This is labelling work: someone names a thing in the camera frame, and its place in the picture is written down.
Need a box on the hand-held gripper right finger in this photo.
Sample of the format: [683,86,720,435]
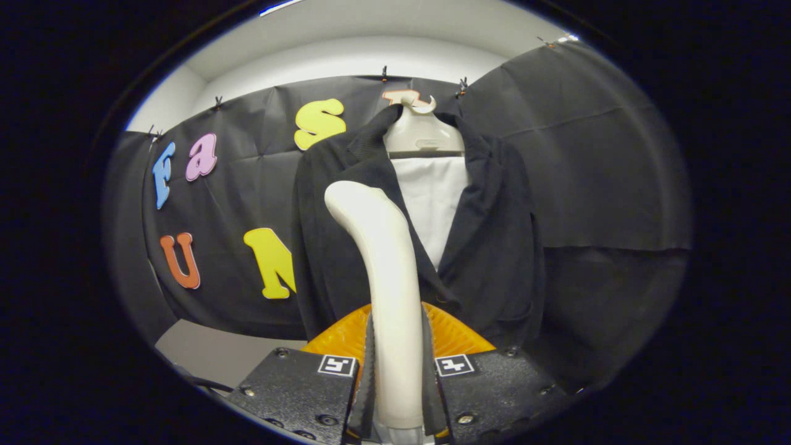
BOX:
[421,302,570,445]

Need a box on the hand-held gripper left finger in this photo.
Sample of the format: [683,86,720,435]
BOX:
[227,303,376,445]

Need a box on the white garment steamer head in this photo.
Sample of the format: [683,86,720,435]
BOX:
[324,179,428,431]

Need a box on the black jacket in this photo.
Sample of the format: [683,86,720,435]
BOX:
[290,104,548,348]

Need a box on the grey cabinet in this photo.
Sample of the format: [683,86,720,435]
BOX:
[154,318,310,391]

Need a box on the white plastic hanger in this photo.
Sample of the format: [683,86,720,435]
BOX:
[383,91,466,159]

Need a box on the black backdrop cloth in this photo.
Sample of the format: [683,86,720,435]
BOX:
[102,41,693,396]

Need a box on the row of small cloth clips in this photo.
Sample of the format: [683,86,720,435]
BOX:
[147,36,557,140]

